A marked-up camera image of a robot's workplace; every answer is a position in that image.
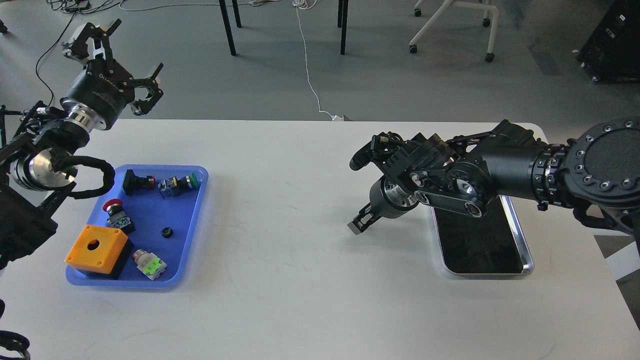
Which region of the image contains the green push button switch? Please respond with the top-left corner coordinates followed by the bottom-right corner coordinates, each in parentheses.
top-left (157, 172), bottom-right (201, 199)

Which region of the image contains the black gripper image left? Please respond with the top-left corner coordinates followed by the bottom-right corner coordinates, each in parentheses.
top-left (60, 19), bottom-right (163, 132)

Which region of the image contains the red emergency stop button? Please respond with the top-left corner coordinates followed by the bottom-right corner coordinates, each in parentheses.
top-left (102, 198), bottom-right (136, 235)

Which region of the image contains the black table leg left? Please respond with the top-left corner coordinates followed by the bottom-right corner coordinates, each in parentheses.
top-left (217, 0), bottom-right (242, 57)

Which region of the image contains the black table leg right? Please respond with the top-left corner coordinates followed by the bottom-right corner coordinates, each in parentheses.
top-left (336, 0), bottom-right (349, 56)

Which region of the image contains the black floor cable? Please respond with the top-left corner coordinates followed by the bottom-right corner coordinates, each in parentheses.
top-left (35, 0), bottom-right (126, 106)

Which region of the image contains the black table leg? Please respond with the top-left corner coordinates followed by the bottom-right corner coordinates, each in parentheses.
top-left (217, 0), bottom-right (242, 57)
top-left (336, 0), bottom-right (349, 56)

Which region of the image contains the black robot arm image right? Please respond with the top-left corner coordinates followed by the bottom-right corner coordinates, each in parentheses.
top-left (348, 116), bottom-right (640, 240)

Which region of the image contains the blue plastic tray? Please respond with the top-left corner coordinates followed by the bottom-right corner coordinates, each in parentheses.
top-left (65, 164), bottom-right (209, 289)

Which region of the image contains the black equipment case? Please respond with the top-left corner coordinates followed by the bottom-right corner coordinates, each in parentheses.
top-left (576, 0), bottom-right (640, 84)

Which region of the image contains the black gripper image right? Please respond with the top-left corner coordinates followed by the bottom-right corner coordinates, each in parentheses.
top-left (347, 176), bottom-right (419, 235)

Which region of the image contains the silver metal tray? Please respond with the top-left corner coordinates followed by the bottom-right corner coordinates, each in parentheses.
top-left (433, 194), bottom-right (535, 279)

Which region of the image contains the white floor cable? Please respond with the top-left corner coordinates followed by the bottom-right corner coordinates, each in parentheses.
top-left (292, 0), bottom-right (346, 123)

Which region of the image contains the orange button enclosure box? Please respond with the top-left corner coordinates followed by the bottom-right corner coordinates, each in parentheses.
top-left (65, 224), bottom-right (133, 280)

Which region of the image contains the black square push button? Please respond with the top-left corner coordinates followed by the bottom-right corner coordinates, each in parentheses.
top-left (121, 169), bottom-right (156, 196)

